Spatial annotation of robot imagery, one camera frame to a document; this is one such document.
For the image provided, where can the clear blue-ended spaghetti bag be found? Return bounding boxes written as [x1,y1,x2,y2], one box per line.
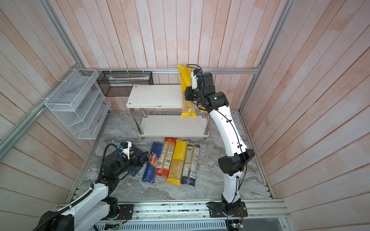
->
[181,145,200,187]

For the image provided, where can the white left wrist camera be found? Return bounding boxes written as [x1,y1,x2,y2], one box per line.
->
[119,141,132,160]

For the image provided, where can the blue Barilla rigatoni box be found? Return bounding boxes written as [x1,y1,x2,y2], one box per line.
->
[112,144,148,176]

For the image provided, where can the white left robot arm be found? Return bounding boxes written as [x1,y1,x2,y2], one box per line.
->
[33,152,148,231]

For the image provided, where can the blue Barilla spaghetti bag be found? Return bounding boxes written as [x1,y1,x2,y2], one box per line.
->
[142,141,163,183]

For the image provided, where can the white wire mesh organizer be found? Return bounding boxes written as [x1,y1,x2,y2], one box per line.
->
[45,69,111,140]

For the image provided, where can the white two-tier shelf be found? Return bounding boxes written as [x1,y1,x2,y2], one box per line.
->
[126,85,210,139]

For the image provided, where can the yellow pastatime spaghetti bag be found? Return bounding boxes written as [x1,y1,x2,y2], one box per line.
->
[199,107,208,113]
[177,65,197,119]
[166,140,189,185]

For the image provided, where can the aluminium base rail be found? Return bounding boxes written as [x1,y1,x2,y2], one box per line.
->
[57,199,290,231]

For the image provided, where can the red spaghetti bag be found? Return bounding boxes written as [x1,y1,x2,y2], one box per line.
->
[155,137,177,178]

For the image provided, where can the black mesh wall basket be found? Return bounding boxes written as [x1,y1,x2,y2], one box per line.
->
[97,70,154,97]

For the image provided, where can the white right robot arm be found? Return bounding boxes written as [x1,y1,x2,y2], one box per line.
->
[184,68,255,218]

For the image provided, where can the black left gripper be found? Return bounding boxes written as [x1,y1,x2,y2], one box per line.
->
[114,148,148,177]

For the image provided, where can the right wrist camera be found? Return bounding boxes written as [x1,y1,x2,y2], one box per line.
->
[191,68,202,90]

